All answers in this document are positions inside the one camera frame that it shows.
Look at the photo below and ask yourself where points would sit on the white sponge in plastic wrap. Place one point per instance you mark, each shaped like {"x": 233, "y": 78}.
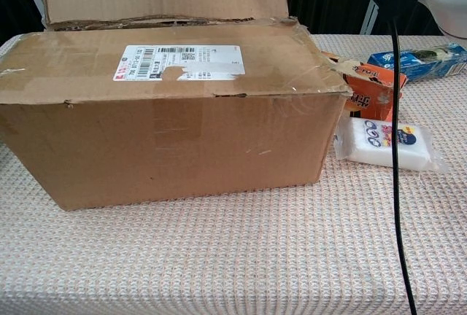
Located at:
{"x": 379, "y": 147}

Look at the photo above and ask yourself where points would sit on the brown cardboard box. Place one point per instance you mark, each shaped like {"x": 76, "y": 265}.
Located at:
{"x": 164, "y": 147}

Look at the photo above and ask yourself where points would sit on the beige woven tablecloth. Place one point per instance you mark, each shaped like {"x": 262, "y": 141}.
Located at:
{"x": 233, "y": 256}

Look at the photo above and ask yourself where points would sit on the orange snack box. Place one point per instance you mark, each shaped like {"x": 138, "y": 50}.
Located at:
{"x": 372, "y": 92}

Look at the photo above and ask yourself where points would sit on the blue cookie pack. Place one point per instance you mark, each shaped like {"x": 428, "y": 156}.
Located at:
{"x": 423, "y": 63}

